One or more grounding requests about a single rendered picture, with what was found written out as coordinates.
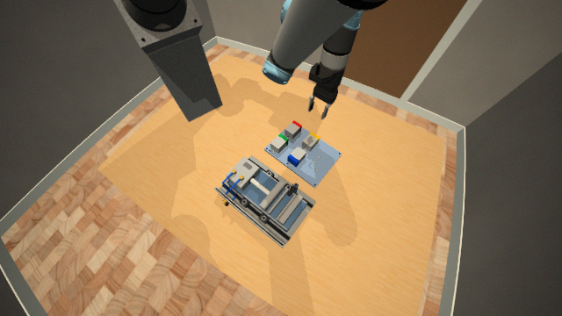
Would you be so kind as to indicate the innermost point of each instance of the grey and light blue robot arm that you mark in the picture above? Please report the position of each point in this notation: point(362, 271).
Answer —
point(306, 25)

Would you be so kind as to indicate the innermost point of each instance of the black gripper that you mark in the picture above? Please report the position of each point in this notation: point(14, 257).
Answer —
point(329, 72)

